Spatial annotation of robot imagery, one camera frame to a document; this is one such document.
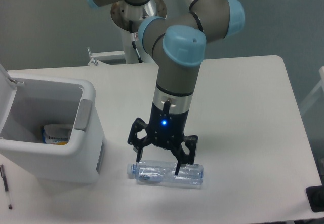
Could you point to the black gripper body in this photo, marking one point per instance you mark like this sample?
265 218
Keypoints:
166 131

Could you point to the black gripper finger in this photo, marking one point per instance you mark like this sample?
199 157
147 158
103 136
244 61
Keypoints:
177 150
137 143

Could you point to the clear plastic water bottle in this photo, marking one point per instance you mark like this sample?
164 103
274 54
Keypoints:
162 173

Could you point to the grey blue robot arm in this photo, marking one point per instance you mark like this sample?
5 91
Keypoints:
177 46

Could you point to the white plastic trash can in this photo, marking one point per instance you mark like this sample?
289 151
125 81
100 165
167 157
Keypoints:
29 102

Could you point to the blue snack packet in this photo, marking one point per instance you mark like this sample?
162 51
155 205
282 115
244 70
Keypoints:
56 134

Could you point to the black clamp device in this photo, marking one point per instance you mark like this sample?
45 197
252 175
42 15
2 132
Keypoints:
315 198

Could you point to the black pen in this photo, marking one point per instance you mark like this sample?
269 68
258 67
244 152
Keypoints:
6 187

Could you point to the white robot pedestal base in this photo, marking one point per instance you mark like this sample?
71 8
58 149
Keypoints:
127 16

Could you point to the white frame bar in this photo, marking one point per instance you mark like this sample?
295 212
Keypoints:
313 96

